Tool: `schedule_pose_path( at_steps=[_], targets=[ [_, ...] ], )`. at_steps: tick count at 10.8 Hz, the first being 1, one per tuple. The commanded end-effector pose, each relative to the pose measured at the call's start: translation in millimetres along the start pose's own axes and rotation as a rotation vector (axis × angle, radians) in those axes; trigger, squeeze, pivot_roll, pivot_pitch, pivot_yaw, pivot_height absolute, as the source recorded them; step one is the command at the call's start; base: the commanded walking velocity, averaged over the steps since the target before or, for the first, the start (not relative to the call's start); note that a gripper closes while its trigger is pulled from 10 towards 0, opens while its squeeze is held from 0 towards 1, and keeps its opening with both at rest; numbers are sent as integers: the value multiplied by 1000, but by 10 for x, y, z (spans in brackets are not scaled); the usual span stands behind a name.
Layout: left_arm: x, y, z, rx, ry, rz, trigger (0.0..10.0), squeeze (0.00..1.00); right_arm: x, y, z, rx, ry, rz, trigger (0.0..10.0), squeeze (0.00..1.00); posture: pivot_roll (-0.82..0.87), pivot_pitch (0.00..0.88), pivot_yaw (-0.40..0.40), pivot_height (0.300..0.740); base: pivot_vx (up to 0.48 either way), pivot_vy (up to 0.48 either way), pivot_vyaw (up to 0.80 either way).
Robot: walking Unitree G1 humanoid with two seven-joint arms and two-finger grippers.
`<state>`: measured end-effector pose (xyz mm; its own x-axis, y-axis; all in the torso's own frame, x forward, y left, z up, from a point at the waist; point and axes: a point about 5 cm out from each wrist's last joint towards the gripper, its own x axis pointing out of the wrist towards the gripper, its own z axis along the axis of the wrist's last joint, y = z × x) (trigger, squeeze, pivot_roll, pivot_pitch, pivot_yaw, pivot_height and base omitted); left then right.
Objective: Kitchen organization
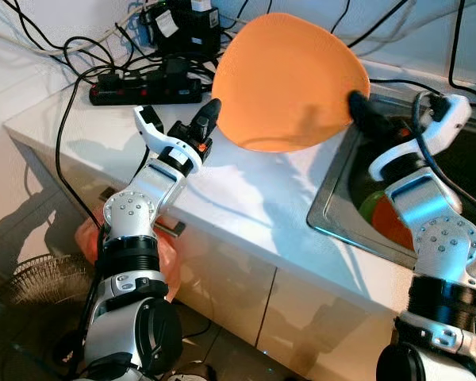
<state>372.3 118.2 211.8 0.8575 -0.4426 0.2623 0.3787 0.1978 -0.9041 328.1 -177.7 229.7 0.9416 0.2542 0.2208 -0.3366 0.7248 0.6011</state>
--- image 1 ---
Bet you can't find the black wire fan guard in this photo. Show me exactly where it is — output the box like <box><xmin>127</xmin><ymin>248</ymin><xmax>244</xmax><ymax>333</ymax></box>
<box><xmin>0</xmin><ymin>254</ymin><xmax>104</xmax><ymax>381</ymax></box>

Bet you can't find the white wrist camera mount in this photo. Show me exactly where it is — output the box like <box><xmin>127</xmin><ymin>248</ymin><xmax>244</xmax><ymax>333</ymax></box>
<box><xmin>133</xmin><ymin>106</ymin><xmax>190</xmax><ymax>167</ymax></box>
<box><xmin>369</xmin><ymin>94</ymin><xmax>473</xmax><ymax>182</ymax></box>

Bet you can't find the large orange plastic dish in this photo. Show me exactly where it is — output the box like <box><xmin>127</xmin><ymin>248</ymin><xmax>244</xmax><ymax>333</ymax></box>
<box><xmin>212</xmin><ymin>12</ymin><xmax>371</xmax><ymax>153</ymax></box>

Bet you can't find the orange plastic bag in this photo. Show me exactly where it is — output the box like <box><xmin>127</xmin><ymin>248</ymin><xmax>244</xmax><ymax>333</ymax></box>
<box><xmin>75</xmin><ymin>202</ymin><xmax>179</xmax><ymax>298</ymax></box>

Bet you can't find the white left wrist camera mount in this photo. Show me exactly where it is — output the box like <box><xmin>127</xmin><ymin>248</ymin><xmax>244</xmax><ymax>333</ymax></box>
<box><xmin>133</xmin><ymin>106</ymin><xmax>190</xmax><ymax>167</ymax></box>

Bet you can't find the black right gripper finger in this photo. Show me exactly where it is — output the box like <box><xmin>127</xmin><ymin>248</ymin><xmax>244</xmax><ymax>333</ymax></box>
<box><xmin>347</xmin><ymin>90</ymin><xmax>397</xmax><ymax>140</ymax></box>

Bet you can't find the metal cabinet handle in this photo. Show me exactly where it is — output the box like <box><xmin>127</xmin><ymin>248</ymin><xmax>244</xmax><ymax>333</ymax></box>
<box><xmin>155</xmin><ymin>221</ymin><xmax>187</xmax><ymax>237</ymax></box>

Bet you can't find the small orange plastic plate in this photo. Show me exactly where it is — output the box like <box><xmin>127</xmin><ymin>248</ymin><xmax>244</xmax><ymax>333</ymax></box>
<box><xmin>373</xmin><ymin>202</ymin><xmax>417</xmax><ymax>251</ymax></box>

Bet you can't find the long black power cable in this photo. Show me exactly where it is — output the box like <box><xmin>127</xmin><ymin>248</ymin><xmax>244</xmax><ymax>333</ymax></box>
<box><xmin>54</xmin><ymin>71</ymin><xmax>104</xmax><ymax>231</ymax></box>

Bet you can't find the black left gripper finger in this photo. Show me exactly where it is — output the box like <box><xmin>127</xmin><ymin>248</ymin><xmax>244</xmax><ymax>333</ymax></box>
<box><xmin>192</xmin><ymin>98</ymin><xmax>222</xmax><ymax>140</ymax></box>

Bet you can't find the black power strip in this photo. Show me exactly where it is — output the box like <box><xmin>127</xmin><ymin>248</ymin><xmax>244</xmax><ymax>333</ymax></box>
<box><xmin>90</xmin><ymin>75</ymin><xmax>203</xmax><ymax>106</ymax></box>

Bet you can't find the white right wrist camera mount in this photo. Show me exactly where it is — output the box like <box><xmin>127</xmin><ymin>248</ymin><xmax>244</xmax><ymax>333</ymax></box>
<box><xmin>369</xmin><ymin>94</ymin><xmax>473</xmax><ymax>182</ymax></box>

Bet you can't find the black plug adapter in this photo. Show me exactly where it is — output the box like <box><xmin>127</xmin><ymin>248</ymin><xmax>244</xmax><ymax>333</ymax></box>
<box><xmin>160</xmin><ymin>57</ymin><xmax>193</xmax><ymax>84</ymax></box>

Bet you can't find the stainless steel kitchen sink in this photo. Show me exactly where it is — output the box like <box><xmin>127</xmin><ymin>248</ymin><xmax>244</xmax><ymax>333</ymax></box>
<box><xmin>307</xmin><ymin>83</ymin><xmax>476</xmax><ymax>275</ymax></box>

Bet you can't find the large black labelled charger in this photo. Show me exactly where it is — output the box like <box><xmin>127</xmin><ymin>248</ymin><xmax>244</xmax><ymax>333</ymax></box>
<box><xmin>147</xmin><ymin>0</ymin><xmax>221</xmax><ymax>55</ymax></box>

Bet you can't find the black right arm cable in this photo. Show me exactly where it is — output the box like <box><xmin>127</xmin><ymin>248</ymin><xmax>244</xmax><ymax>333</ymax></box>
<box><xmin>413</xmin><ymin>94</ymin><xmax>476</xmax><ymax>219</ymax></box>

